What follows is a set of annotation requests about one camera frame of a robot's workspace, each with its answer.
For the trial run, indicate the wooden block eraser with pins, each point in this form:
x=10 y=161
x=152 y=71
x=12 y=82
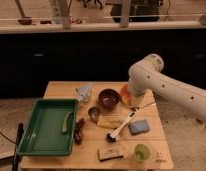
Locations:
x=109 y=154

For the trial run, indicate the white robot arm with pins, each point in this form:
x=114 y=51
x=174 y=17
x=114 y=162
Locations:
x=146 y=74

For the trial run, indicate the green plastic tray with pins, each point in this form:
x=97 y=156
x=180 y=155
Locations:
x=43 y=135

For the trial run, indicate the small metal cup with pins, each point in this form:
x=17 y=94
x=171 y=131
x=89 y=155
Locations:
x=94 y=113

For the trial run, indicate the green cucumber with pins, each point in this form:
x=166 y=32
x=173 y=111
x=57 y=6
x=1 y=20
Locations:
x=65 y=122

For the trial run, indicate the yellow sponge block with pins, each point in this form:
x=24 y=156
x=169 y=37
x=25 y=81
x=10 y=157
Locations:
x=107 y=123

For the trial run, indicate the dark brown chain toy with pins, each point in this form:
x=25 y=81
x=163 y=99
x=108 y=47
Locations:
x=78 y=132

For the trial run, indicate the blue sponge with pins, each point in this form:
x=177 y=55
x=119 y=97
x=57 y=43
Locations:
x=138 y=127

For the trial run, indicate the orange red bowl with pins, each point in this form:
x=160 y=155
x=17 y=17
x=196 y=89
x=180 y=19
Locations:
x=135 y=100

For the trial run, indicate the red orange apple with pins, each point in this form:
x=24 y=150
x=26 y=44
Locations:
x=126 y=97

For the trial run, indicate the dark brown bowl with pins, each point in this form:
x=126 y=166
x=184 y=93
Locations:
x=109 y=98

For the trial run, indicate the green plastic cup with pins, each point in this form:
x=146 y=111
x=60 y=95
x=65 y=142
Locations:
x=141 y=153

